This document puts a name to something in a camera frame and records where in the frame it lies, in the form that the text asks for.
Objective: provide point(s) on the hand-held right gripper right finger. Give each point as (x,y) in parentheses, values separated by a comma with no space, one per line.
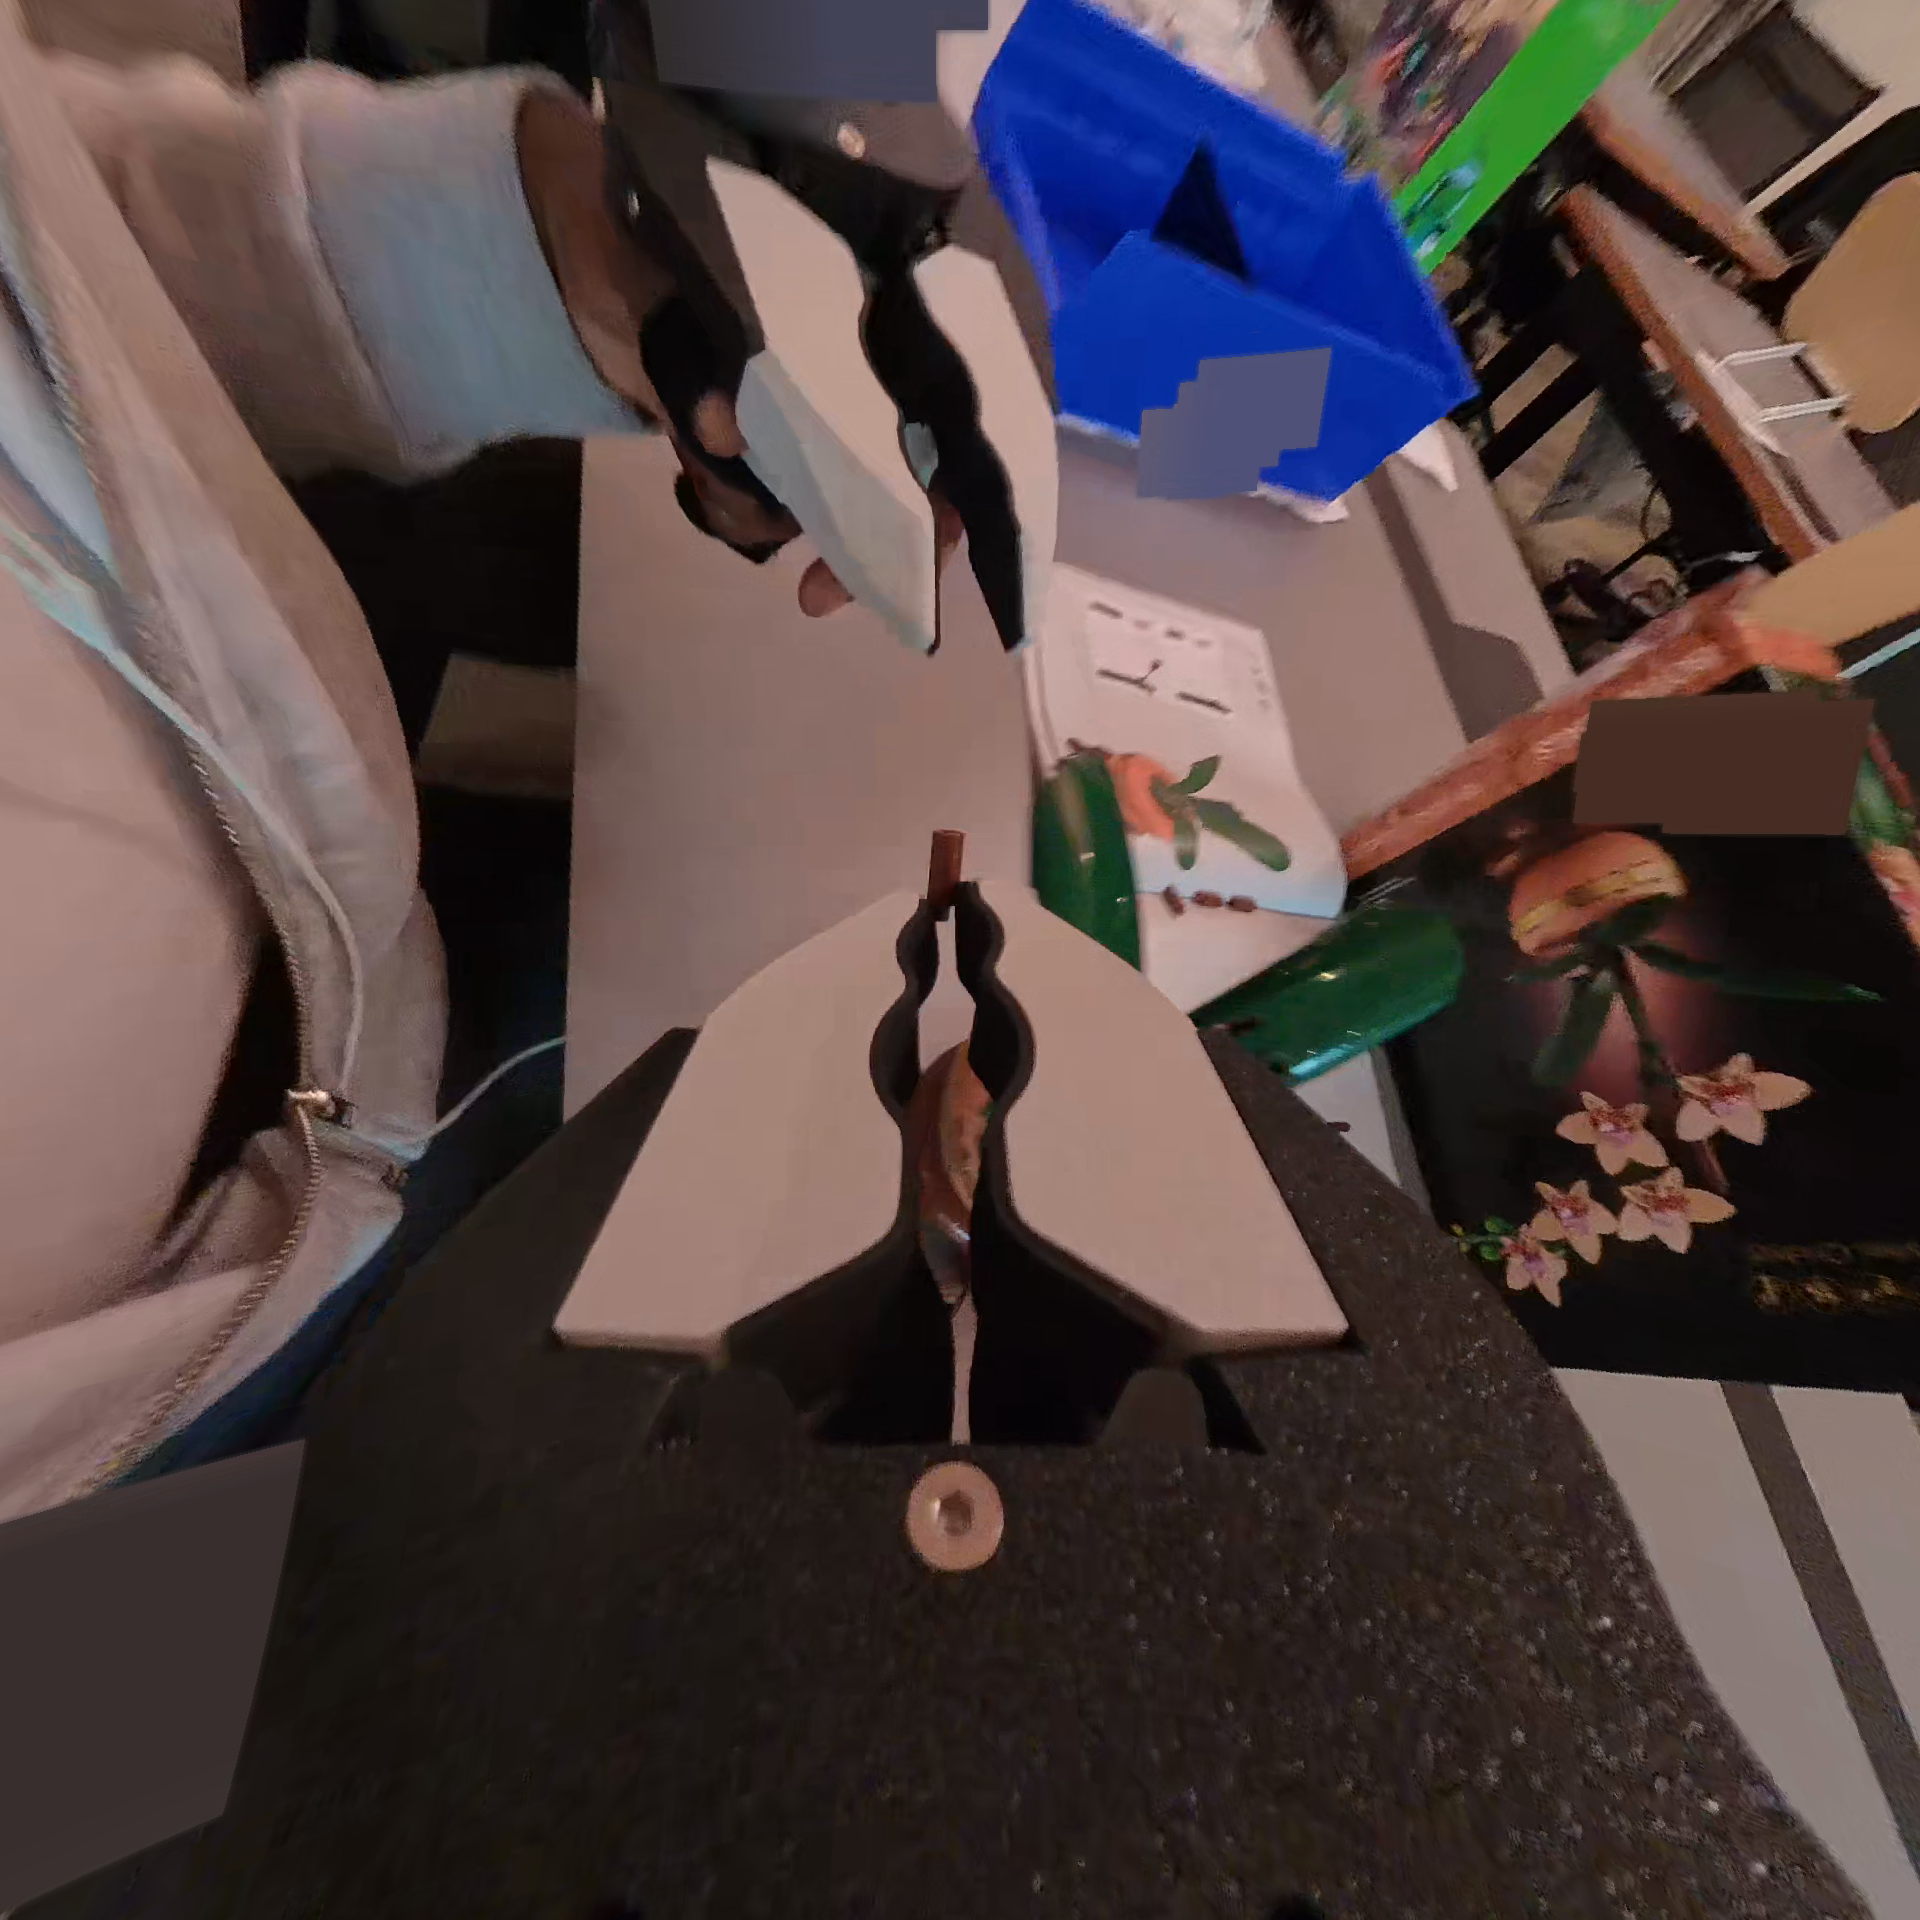
(1159,1171)

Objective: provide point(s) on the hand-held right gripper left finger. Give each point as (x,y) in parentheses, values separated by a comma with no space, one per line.
(745,1171)

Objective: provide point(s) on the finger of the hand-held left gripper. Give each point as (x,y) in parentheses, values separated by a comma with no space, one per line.
(1029,449)
(784,254)

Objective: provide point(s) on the person's left forearm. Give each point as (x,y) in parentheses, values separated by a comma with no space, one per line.
(404,254)

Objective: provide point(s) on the grey desk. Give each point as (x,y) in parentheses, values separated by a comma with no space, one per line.
(784,779)

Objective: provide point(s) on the person's left hand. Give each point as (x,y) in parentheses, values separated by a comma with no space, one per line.
(579,254)

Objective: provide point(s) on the toy brick potted plant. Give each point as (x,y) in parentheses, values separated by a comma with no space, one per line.
(1353,982)

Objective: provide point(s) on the white instruction booklet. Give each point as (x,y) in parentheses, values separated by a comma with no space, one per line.
(1198,679)

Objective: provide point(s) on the blue plastic bin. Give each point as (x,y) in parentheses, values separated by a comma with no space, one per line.
(1353,304)

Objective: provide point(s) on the black orchid print box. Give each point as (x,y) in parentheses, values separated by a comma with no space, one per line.
(1498,1078)

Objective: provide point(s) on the green printed box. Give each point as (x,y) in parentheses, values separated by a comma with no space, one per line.
(1532,92)

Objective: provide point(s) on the long wooden table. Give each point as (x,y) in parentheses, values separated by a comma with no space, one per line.
(1693,304)

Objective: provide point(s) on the pale wooden chair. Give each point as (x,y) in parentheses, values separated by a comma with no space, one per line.
(1858,304)
(1858,582)

